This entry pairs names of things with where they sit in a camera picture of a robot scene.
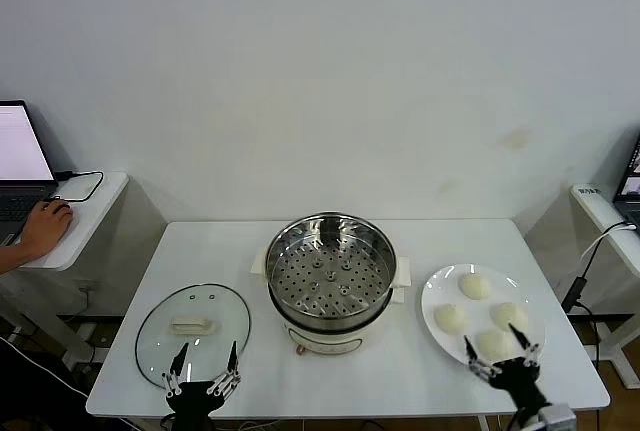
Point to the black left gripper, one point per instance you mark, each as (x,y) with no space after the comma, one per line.
(195,398)

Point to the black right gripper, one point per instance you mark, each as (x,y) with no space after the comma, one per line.
(517,381)

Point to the white steamed baozi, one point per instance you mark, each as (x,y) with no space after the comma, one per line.
(476,286)
(495,344)
(451,319)
(505,313)

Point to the person's bare forearm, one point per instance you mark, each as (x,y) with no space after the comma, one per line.
(12,258)

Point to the stainless steel steamer basket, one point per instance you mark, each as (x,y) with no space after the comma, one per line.
(290,271)

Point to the person's bare hand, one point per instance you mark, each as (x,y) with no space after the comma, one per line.
(47,226)

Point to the white round plate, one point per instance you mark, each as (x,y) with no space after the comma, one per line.
(450,291)

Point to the cream electric cooker base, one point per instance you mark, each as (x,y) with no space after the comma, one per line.
(325,338)

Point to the white side table with label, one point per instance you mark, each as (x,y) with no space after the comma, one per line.
(600,216)

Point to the small printed label sticker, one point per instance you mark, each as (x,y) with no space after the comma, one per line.
(590,191)

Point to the laptop showing video windows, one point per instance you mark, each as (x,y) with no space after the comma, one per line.
(631,201)

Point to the laptop with blank screen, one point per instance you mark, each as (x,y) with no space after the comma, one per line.
(20,146)

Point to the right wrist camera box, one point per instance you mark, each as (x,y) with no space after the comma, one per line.
(559,417)

